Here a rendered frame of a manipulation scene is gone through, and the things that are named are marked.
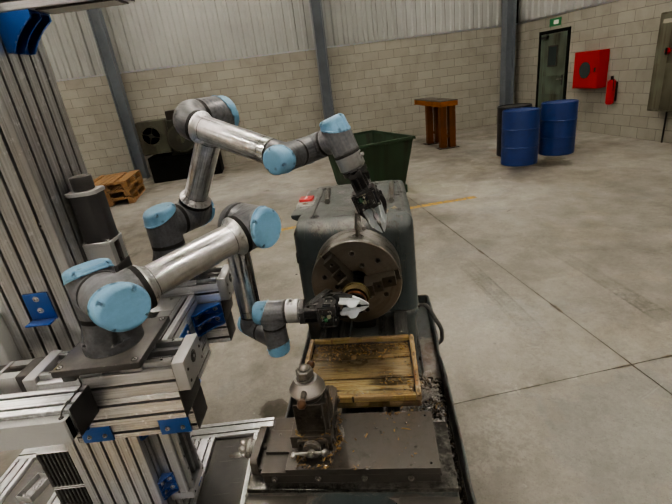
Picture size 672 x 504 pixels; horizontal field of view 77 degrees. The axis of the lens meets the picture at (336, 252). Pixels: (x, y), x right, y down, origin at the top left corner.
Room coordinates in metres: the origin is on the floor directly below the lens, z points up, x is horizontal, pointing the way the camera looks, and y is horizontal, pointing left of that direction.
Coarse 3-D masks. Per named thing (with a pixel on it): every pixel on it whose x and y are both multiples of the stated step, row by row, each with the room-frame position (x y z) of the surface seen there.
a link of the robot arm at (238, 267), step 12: (240, 264) 1.25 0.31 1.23; (252, 264) 1.28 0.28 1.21; (240, 276) 1.24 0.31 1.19; (252, 276) 1.27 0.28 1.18; (240, 288) 1.25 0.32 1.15; (252, 288) 1.26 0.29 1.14; (240, 300) 1.25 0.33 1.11; (252, 300) 1.25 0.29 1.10; (240, 312) 1.26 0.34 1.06; (240, 324) 1.28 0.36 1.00; (252, 324) 1.24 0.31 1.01; (252, 336) 1.23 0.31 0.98
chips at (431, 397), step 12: (420, 384) 1.37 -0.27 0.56; (432, 384) 1.36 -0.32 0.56; (432, 396) 1.28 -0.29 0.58; (444, 396) 1.31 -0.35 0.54; (420, 408) 1.22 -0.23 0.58; (432, 408) 1.20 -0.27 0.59; (444, 408) 1.22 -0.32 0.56; (444, 420) 1.15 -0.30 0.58; (456, 456) 1.02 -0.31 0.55; (456, 468) 0.98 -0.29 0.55
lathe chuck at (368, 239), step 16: (336, 240) 1.37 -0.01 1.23; (352, 240) 1.32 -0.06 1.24; (368, 240) 1.33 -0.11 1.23; (384, 240) 1.39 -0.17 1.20; (320, 256) 1.33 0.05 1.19; (336, 256) 1.32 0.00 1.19; (352, 256) 1.32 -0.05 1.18; (368, 256) 1.31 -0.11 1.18; (384, 256) 1.30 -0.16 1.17; (320, 272) 1.33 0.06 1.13; (368, 272) 1.31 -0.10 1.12; (400, 272) 1.33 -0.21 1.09; (320, 288) 1.33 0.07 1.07; (336, 288) 1.33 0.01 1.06; (384, 288) 1.30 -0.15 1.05; (400, 288) 1.30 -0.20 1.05; (384, 304) 1.30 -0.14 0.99; (352, 320) 1.32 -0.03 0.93; (368, 320) 1.32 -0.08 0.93
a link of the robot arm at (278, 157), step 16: (176, 112) 1.34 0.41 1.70; (192, 112) 1.30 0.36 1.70; (176, 128) 1.33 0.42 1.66; (192, 128) 1.28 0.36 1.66; (208, 128) 1.26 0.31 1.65; (224, 128) 1.24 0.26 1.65; (240, 128) 1.23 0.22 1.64; (224, 144) 1.22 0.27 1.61; (240, 144) 1.19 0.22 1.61; (256, 144) 1.16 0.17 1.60; (272, 144) 1.15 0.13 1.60; (288, 144) 1.14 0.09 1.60; (304, 144) 1.18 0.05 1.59; (256, 160) 1.18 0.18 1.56; (272, 160) 1.11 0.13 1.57; (288, 160) 1.10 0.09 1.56; (304, 160) 1.16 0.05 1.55
